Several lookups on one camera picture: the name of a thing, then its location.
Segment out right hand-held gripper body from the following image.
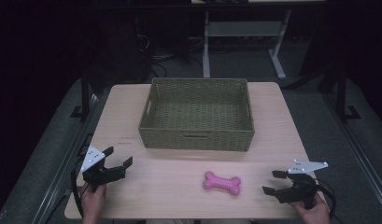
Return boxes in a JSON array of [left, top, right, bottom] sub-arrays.
[[280, 159, 330, 210]]

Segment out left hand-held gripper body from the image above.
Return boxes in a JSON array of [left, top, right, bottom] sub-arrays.
[[80, 145, 127, 192]]

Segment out person's right hand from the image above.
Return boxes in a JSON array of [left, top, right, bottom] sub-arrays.
[[289, 192, 332, 224]]

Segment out person's left hand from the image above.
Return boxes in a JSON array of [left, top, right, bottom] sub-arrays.
[[80, 182, 107, 224]]

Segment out pink bone-shaped toy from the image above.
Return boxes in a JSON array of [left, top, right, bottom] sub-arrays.
[[202, 170, 242, 197]]

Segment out black metal stand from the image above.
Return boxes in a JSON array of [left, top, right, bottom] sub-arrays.
[[335, 65, 362, 123], [69, 68, 93, 121]]

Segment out green woven basket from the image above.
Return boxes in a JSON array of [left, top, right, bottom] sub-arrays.
[[137, 77, 256, 153]]

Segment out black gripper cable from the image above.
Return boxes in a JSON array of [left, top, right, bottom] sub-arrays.
[[315, 178, 338, 219], [69, 158, 88, 219]]

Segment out tangle of floor cables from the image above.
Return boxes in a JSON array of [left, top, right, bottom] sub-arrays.
[[135, 18, 205, 78]]

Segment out white metal desk frame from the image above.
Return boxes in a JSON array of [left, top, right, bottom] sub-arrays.
[[201, 8, 293, 81]]

